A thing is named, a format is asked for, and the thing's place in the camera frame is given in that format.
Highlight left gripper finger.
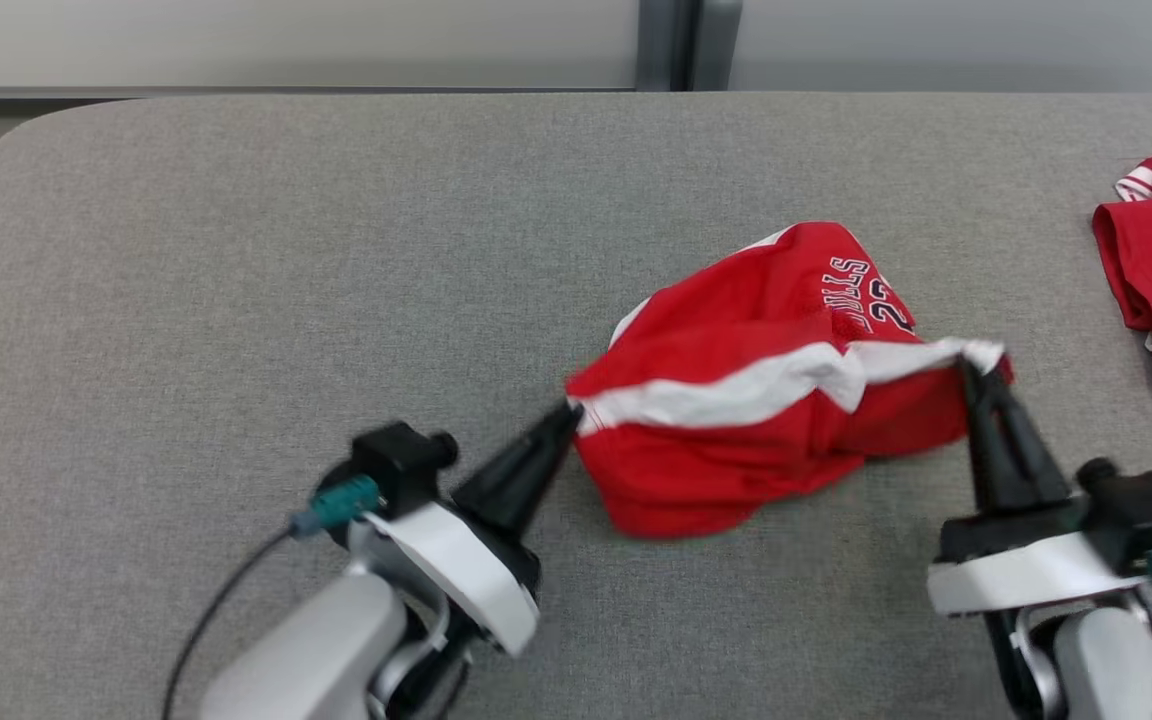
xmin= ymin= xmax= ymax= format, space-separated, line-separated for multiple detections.
xmin=481 ymin=405 xmax=583 ymax=541
xmin=451 ymin=405 xmax=574 ymax=516

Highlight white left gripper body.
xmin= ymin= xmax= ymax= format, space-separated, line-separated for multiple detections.
xmin=349 ymin=494 xmax=544 ymax=657

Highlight left cable with teal plug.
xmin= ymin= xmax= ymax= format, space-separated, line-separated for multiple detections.
xmin=164 ymin=475 xmax=383 ymax=720

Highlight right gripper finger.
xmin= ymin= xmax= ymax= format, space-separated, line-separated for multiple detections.
xmin=958 ymin=360 xmax=1022 ymax=516
xmin=981 ymin=368 xmax=1073 ymax=509

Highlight red basketball shorts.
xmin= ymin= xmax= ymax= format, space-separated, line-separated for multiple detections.
xmin=566 ymin=222 xmax=1015 ymax=541

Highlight grey wall partition post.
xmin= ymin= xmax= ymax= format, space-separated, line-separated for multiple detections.
xmin=636 ymin=0 xmax=743 ymax=93

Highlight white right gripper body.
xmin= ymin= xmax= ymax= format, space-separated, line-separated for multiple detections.
xmin=926 ymin=500 xmax=1152 ymax=617

